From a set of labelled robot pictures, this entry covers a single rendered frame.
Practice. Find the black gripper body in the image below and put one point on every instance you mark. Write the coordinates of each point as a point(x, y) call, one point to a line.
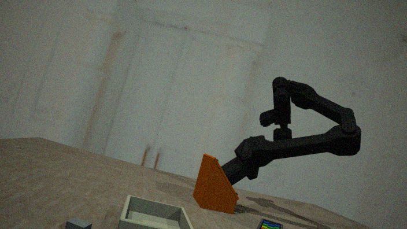
point(284, 118)

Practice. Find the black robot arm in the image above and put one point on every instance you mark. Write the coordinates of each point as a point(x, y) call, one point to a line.
point(255, 152)

